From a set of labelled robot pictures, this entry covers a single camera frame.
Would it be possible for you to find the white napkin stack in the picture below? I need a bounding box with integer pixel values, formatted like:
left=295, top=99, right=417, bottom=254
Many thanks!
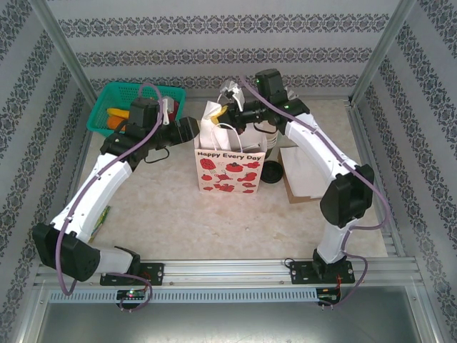
left=279, top=146, right=331, bottom=199

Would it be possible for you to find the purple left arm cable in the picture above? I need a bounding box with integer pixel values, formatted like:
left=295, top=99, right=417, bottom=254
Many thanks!
left=56, top=82, right=169, bottom=314

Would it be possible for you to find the aluminium mounting rail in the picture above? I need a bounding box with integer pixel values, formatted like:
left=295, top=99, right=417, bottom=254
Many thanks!
left=35, top=259, right=422, bottom=287

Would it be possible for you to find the aluminium cage frame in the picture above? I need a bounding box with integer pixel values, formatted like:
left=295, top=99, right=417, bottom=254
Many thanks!
left=28, top=0, right=457, bottom=343

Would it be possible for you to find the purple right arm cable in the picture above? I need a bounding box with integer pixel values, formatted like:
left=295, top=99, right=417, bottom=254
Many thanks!
left=238, top=74, right=392, bottom=312

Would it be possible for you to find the white red-print paper gift bag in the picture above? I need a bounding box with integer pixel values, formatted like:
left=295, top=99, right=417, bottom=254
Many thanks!
left=194, top=119, right=268, bottom=197

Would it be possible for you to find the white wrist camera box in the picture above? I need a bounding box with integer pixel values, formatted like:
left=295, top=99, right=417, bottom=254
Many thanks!
left=219, top=80, right=247, bottom=112
left=162, top=98, right=179, bottom=125

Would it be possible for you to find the teal plastic basket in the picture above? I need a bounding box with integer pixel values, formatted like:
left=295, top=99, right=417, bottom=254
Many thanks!
left=86, top=81, right=187, bottom=139

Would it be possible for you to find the white slotted cable duct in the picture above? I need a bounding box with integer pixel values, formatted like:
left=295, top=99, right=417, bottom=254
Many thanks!
left=48, top=287, right=340, bottom=304

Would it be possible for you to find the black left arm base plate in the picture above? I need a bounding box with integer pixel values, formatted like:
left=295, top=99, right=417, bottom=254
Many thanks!
left=99, top=262, right=165, bottom=286

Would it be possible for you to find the green snack packet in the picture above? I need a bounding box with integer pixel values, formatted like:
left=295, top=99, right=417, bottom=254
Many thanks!
left=89, top=205, right=111, bottom=242

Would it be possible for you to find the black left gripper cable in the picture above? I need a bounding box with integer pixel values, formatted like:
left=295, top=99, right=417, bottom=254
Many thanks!
left=144, top=146, right=171, bottom=164

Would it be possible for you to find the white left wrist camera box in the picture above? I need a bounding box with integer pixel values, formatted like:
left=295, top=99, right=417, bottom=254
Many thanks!
left=162, top=98, right=179, bottom=125

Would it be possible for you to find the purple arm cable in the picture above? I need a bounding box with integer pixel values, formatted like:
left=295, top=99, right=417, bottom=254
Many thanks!
left=238, top=74, right=392, bottom=312
left=56, top=82, right=169, bottom=314

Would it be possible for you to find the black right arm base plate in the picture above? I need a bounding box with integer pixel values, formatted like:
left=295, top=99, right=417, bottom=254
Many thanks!
left=288, top=260, right=356, bottom=285

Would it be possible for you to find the paper cup stack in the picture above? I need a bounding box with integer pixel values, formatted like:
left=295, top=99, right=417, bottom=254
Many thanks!
left=255, top=121, right=286, bottom=149

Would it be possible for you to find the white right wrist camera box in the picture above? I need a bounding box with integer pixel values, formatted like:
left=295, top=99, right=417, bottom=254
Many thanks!
left=219, top=80, right=247, bottom=112

